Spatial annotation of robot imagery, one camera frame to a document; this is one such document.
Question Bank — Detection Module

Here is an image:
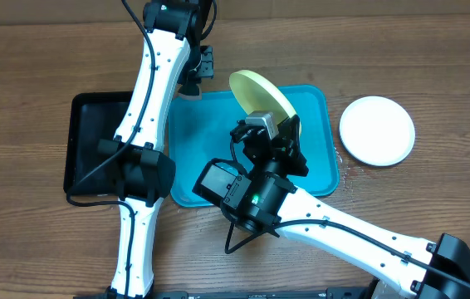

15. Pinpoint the green and pink sponge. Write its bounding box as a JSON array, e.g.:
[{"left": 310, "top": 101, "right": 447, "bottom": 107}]
[{"left": 178, "top": 83, "right": 202, "bottom": 100}]

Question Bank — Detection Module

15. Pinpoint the yellow-green plate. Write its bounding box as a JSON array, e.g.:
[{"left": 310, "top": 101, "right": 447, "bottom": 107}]
[{"left": 229, "top": 70, "right": 297, "bottom": 140}]

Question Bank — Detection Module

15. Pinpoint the white plate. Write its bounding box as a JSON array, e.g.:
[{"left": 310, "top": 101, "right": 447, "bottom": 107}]
[{"left": 339, "top": 96, "right": 416, "bottom": 167}]

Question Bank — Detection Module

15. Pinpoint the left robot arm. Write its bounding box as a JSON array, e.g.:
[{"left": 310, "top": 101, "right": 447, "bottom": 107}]
[{"left": 101, "top": 1, "right": 218, "bottom": 298}]

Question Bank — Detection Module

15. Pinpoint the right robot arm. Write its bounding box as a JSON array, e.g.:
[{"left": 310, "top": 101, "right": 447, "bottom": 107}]
[{"left": 193, "top": 112, "right": 470, "bottom": 298}]

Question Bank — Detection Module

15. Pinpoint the teal serving tray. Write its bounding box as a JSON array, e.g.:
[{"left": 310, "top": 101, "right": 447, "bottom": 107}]
[{"left": 168, "top": 85, "right": 340, "bottom": 208}]

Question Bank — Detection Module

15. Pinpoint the black rectangular tray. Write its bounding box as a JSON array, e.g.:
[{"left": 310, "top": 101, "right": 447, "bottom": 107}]
[{"left": 63, "top": 91, "right": 132, "bottom": 191}]

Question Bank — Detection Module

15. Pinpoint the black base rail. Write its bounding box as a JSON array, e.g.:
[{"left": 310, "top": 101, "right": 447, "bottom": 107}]
[{"left": 72, "top": 286, "right": 379, "bottom": 299}]

